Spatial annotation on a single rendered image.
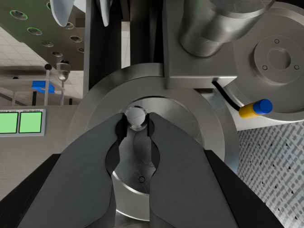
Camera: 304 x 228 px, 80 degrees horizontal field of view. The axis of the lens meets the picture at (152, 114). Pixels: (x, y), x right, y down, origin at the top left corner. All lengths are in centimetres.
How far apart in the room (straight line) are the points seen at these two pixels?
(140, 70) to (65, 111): 39
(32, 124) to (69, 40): 24
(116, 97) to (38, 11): 26
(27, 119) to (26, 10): 28
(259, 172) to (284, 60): 19
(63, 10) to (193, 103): 14
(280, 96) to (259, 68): 3
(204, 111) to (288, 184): 18
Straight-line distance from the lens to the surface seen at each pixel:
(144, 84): 16
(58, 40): 46
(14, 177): 59
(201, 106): 16
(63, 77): 55
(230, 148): 17
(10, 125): 59
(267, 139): 33
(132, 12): 56
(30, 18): 41
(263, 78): 20
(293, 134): 29
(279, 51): 22
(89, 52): 19
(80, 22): 38
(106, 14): 18
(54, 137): 54
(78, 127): 17
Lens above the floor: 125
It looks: 10 degrees down
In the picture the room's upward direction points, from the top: 178 degrees clockwise
